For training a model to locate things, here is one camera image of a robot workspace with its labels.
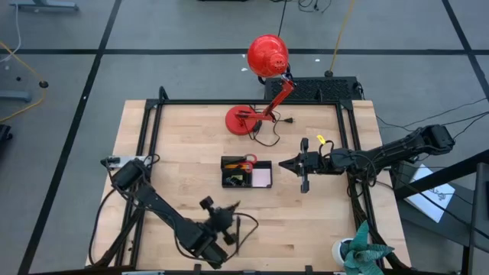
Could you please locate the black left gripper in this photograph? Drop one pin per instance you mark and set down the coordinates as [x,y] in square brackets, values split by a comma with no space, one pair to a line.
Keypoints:
[219,221]

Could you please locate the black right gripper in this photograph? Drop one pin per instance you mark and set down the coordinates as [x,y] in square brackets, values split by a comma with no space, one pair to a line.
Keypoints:
[315,163]

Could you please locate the large black binder clip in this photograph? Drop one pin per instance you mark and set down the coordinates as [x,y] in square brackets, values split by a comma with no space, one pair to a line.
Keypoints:
[228,183]

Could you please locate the small yellow pad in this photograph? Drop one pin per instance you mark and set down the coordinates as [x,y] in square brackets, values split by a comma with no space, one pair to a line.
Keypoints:
[237,178]

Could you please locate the pink sticky note pad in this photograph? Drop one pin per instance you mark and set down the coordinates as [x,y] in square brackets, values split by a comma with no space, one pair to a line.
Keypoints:
[261,178]

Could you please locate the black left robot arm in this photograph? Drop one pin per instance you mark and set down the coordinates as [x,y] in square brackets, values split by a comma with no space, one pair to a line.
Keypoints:
[160,204]

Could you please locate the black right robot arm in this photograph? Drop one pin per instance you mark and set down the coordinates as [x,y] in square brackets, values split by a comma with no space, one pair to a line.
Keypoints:
[397,151]

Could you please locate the black mesh desk organizer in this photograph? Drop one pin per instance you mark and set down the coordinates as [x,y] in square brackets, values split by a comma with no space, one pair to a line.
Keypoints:
[227,173]

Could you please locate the black perforated metal case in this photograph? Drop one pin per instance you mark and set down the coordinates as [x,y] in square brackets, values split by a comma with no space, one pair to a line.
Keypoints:
[313,88]

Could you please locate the teal plant in white pot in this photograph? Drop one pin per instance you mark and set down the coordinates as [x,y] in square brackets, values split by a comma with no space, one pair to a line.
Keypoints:
[359,252]

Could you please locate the red desk lamp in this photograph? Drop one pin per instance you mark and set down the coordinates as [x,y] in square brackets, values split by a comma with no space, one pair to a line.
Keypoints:
[267,55]

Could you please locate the white paper sheet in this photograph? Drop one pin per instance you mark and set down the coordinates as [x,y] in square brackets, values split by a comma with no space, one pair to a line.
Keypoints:
[439,195]

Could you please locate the black metal stand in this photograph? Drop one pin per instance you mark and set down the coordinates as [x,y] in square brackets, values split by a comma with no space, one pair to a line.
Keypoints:
[481,214]

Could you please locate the black chair caster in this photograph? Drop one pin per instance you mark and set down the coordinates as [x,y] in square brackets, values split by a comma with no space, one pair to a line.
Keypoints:
[4,133]

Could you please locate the grey furniture base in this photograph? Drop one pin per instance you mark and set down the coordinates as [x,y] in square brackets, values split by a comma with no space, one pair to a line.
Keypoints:
[15,95]
[46,5]

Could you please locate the black aluminium table frame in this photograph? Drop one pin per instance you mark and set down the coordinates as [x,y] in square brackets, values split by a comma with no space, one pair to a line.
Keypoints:
[214,102]

